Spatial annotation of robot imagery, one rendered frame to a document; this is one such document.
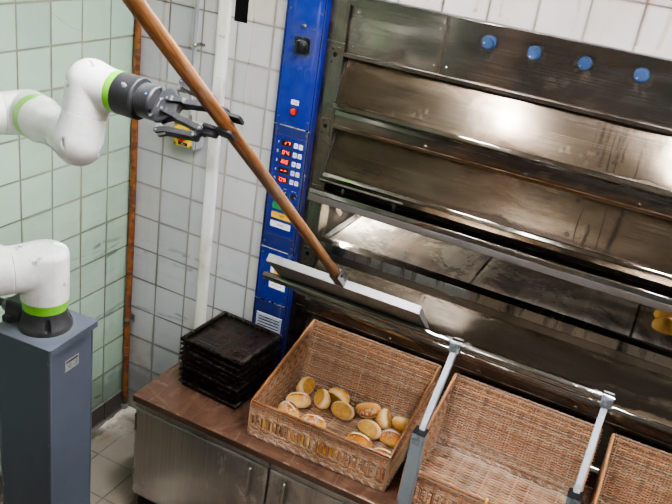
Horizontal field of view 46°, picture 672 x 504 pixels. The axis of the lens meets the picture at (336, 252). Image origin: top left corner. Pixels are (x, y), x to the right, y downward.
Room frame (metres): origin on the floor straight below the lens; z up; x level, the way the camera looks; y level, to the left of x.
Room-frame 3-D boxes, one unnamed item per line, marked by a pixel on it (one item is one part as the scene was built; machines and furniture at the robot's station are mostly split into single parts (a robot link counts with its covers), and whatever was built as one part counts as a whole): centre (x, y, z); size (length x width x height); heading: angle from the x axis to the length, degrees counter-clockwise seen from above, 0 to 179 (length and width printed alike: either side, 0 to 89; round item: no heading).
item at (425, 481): (2.22, -0.67, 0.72); 0.56 x 0.49 x 0.28; 67
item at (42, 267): (1.89, 0.79, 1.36); 0.16 x 0.13 x 0.19; 127
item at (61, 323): (1.91, 0.83, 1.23); 0.26 x 0.15 x 0.06; 72
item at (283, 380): (2.46, -0.12, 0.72); 0.56 x 0.49 x 0.28; 68
